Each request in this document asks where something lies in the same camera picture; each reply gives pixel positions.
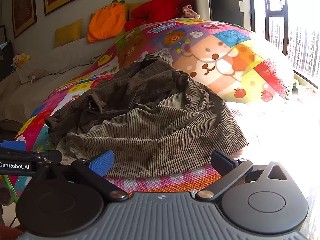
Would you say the rust brown fuzzy cloth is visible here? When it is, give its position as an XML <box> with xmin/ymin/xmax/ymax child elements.
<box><xmin>0</xmin><ymin>224</ymin><xmax>24</xmax><ymax>240</ymax></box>

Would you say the yellow cushion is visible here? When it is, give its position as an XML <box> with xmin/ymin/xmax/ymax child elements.
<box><xmin>127</xmin><ymin>2</ymin><xmax>146</xmax><ymax>19</ymax></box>
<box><xmin>54</xmin><ymin>19</ymin><xmax>83</xmax><ymax>48</ymax></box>

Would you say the small yellow plush toy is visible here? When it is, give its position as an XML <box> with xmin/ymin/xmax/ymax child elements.
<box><xmin>11</xmin><ymin>52</ymin><xmax>31</xmax><ymax>73</ymax></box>

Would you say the orange pumpkin plush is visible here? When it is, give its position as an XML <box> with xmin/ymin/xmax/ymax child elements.
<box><xmin>87</xmin><ymin>0</ymin><xmax>127</xmax><ymax>43</ymax></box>

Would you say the dark screen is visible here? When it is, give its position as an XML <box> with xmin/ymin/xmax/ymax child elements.
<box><xmin>0</xmin><ymin>40</ymin><xmax>13</xmax><ymax>82</ymax></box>

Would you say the white sofa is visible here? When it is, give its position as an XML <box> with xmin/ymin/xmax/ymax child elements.
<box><xmin>0</xmin><ymin>36</ymin><xmax>120</xmax><ymax>130</ymax></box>

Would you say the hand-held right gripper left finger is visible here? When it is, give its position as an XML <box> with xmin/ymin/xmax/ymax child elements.
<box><xmin>32</xmin><ymin>150</ymin><xmax>129</xmax><ymax>202</ymax></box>

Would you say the red plush toy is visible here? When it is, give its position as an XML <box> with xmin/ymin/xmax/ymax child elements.
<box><xmin>124</xmin><ymin>0</ymin><xmax>193</xmax><ymax>32</ymax></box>

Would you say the pink soft toy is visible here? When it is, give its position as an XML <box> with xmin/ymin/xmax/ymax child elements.
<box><xmin>182</xmin><ymin>4</ymin><xmax>201</xmax><ymax>20</ymax></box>

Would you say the brown corduroy garment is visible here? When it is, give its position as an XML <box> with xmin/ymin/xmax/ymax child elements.
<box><xmin>44</xmin><ymin>49</ymin><xmax>249</xmax><ymax>178</ymax></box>

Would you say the small beige plush toy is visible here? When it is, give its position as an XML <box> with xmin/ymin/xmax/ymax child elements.
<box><xmin>27</xmin><ymin>71</ymin><xmax>48</xmax><ymax>84</ymax></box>

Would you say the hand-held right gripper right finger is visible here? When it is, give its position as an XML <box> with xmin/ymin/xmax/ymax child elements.
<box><xmin>195</xmin><ymin>150</ymin><xmax>288</xmax><ymax>202</ymax></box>

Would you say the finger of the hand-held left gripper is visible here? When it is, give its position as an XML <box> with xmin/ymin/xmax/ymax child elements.
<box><xmin>0</xmin><ymin>140</ymin><xmax>62</xmax><ymax>164</ymax></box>

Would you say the colourful printed blanket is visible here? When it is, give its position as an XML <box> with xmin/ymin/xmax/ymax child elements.
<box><xmin>14</xmin><ymin>17</ymin><xmax>295</xmax><ymax>200</ymax></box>

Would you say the thin dark cable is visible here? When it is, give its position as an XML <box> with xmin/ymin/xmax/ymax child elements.
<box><xmin>19</xmin><ymin>54</ymin><xmax>102</xmax><ymax>83</ymax></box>

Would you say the black window frame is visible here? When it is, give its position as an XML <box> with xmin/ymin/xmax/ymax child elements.
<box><xmin>237</xmin><ymin>0</ymin><xmax>320</xmax><ymax>90</ymax></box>

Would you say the grey brown plush toy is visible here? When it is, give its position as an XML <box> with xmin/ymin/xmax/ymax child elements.
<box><xmin>0</xmin><ymin>180</ymin><xmax>16</xmax><ymax>207</ymax></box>

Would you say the white plant pot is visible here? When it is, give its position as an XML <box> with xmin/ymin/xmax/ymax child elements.
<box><xmin>297</xmin><ymin>84</ymin><xmax>316</xmax><ymax>103</ymax></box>

